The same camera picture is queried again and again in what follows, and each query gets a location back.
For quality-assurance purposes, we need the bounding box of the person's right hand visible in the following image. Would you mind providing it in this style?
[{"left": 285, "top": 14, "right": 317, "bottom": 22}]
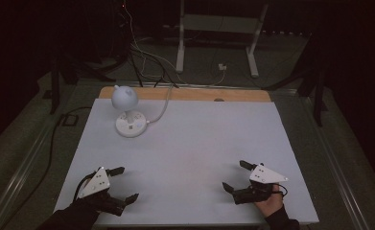
[{"left": 255, "top": 183, "right": 285, "bottom": 219}]

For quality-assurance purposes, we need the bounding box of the black square floor plate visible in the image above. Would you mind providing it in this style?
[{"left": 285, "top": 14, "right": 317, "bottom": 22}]
[{"left": 60, "top": 113, "right": 80, "bottom": 127}]

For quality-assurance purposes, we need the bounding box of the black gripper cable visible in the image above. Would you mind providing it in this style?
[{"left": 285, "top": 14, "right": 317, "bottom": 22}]
[
  {"left": 272, "top": 183, "right": 289, "bottom": 197},
  {"left": 73, "top": 173, "right": 95, "bottom": 202}
]

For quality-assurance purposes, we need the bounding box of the white round desk lamp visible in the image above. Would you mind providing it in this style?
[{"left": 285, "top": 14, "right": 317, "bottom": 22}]
[{"left": 110, "top": 84, "right": 149, "bottom": 139}]

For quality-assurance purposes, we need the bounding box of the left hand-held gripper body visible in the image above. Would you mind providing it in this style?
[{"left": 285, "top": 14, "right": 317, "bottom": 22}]
[{"left": 77, "top": 166, "right": 128, "bottom": 217}]

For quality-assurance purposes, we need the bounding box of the white lamp cable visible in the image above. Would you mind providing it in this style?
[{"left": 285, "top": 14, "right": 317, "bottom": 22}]
[{"left": 146, "top": 83, "right": 174, "bottom": 125}]

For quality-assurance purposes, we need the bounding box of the white metal stand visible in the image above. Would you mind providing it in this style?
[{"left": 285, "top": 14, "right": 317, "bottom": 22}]
[{"left": 175, "top": 0, "right": 270, "bottom": 79}]

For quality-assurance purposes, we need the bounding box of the long black cable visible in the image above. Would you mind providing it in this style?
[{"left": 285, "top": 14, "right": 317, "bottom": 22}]
[{"left": 0, "top": 105, "right": 93, "bottom": 230}]

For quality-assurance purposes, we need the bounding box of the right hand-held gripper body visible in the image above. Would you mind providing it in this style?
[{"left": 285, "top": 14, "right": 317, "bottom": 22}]
[{"left": 232, "top": 163, "right": 289, "bottom": 205}]

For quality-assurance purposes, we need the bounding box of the black tripod stand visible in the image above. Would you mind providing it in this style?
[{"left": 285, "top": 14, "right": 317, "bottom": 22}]
[{"left": 261, "top": 34, "right": 330, "bottom": 127}]

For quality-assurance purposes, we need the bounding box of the white table mat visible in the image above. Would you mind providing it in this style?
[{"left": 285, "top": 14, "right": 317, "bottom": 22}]
[{"left": 54, "top": 98, "right": 319, "bottom": 225}]

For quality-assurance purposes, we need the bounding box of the metal frame rail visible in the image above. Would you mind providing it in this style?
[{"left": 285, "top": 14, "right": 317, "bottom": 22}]
[
  {"left": 303, "top": 94, "right": 373, "bottom": 230},
  {"left": 0, "top": 118, "right": 59, "bottom": 230}
]

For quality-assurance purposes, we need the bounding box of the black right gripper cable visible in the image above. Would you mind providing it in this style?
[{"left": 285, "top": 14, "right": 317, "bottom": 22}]
[{"left": 272, "top": 183, "right": 289, "bottom": 197}]

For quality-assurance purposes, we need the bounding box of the black floor cable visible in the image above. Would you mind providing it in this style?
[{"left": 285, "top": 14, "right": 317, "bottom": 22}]
[
  {"left": 128, "top": 52, "right": 145, "bottom": 88},
  {"left": 131, "top": 49, "right": 179, "bottom": 89}
]

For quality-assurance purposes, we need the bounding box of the thin white floor cable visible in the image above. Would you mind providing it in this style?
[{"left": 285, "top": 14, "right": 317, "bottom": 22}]
[{"left": 122, "top": 3, "right": 226, "bottom": 87}]

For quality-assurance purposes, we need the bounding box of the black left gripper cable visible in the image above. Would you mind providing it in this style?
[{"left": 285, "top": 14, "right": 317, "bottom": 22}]
[{"left": 73, "top": 173, "right": 95, "bottom": 202}]

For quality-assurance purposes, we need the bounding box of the power strip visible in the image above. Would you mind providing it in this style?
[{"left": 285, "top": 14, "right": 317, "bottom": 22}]
[{"left": 261, "top": 29, "right": 313, "bottom": 37}]

